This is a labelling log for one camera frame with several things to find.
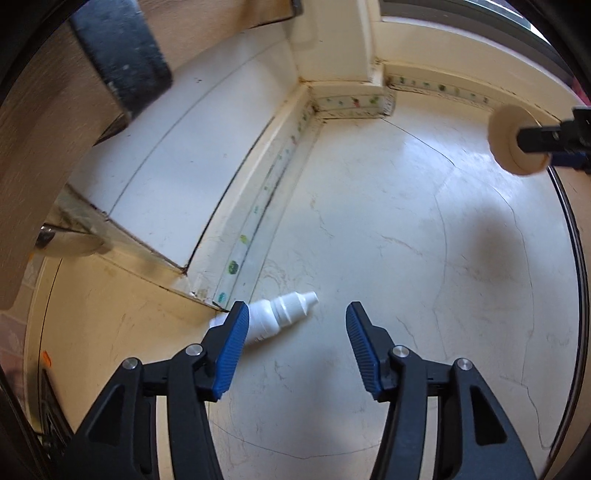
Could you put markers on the window frame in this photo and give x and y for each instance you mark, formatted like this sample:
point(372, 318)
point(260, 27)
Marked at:
point(461, 23)

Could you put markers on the beige tape roll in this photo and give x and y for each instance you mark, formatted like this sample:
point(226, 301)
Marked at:
point(503, 138)

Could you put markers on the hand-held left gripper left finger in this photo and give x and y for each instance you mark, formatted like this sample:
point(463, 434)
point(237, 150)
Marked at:
point(233, 346)

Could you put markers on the metal pipe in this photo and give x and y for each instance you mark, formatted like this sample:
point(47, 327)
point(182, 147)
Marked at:
point(55, 237)

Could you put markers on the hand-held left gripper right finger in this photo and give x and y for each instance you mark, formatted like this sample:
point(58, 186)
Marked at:
point(362, 350)

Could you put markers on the white plastic bottle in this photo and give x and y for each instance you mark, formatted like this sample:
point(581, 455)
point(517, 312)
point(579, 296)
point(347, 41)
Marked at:
point(281, 314)

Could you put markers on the wooden wall cabinet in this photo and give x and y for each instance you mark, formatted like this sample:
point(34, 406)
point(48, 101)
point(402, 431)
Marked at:
point(46, 138)

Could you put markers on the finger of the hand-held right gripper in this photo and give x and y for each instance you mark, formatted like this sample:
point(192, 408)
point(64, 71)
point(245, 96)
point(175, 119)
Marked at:
point(570, 159)
point(540, 137)

